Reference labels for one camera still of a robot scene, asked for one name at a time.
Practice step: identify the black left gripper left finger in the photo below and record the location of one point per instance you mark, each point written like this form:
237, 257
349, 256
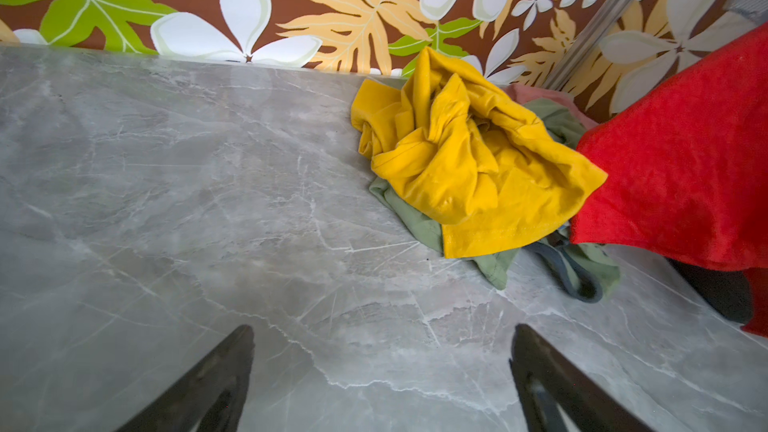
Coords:
210, 396

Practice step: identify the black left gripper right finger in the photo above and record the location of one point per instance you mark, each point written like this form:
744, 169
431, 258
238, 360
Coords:
554, 393

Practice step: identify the red cloth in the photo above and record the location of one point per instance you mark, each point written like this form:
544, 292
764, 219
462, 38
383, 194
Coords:
687, 173

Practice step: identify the yellow cloth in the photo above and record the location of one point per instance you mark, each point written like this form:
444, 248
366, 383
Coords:
458, 149

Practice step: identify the pink cloth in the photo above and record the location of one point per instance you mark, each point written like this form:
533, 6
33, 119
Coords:
523, 94

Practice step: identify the aluminium frame post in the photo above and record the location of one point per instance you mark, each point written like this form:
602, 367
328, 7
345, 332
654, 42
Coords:
610, 12

